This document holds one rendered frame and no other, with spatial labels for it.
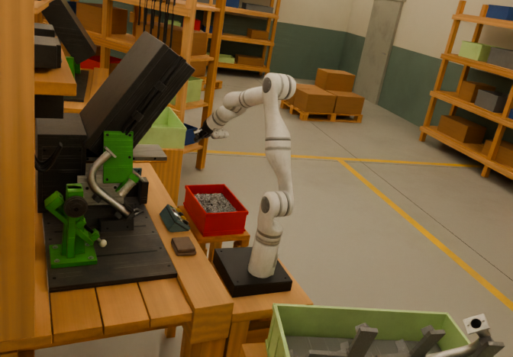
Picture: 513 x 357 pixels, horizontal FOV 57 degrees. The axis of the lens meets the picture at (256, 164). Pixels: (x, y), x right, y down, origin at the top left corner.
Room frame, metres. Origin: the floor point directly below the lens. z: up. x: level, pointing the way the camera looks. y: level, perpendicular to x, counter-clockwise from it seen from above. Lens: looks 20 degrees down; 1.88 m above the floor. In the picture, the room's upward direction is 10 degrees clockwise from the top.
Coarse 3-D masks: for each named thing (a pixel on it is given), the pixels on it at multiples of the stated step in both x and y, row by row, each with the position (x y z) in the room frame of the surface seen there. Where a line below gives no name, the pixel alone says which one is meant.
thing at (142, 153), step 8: (144, 144) 2.08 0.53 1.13; (152, 144) 2.09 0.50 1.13; (88, 152) 1.87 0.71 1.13; (136, 152) 1.96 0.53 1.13; (144, 152) 1.98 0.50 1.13; (152, 152) 1.99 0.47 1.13; (160, 152) 2.01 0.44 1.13; (88, 160) 1.81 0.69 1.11; (136, 160) 1.91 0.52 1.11; (144, 160) 1.92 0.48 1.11; (152, 160) 1.94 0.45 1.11; (160, 160) 1.96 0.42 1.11
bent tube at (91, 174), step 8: (104, 152) 1.73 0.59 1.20; (96, 160) 1.70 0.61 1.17; (104, 160) 1.70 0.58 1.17; (96, 168) 1.68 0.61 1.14; (88, 176) 1.67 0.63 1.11; (96, 184) 1.67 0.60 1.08; (96, 192) 1.66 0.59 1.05; (104, 192) 1.68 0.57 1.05; (104, 200) 1.67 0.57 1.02; (112, 200) 1.68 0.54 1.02; (120, 208) 1.69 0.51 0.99
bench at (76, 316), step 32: (96, 288) 1.31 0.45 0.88; (128, 288) 1.34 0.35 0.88; (160, 288) 1.37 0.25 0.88; (64, 320) 1.14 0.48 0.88; (96, 320) 1.16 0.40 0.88; (128, 320) 1.18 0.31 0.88; (160, 320) 1.22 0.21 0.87; (0, 352) 1.02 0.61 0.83; (32, 352) 1.12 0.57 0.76; (192, 352) 1.35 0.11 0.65
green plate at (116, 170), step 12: (108, 132) 1.77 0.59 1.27; (120, 132) 1.79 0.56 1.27; (132, 132) 1.81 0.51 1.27; (108, 144) 1.76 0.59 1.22; (120, 144) 1.78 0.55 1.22; (132, 144) 1.80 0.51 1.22; (120, 156) 1.77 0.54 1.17; (132, 156) 1.79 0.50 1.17; (108, 168) 1.74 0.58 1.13; (120, 168) 1.76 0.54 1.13; (132, 168) 1.78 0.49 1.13; (108, 180) 1.72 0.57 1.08; (120, 180) 1.74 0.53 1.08
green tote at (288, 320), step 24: (288, 312) 1.28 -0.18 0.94; (312, 312) 1.30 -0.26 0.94; (336, 312) 1.31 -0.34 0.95; (360, 312) 1.33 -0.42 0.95; (384, 312) 1.34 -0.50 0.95; (408, 312) 1.36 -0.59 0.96; (432, 312) 1.38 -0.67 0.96; (312, 336) 1.30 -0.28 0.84; (336, 336) 1.31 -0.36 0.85; (384, 336) 1.35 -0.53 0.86; (408, 336) 1.36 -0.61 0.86; (456, 336) 1.30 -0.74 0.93
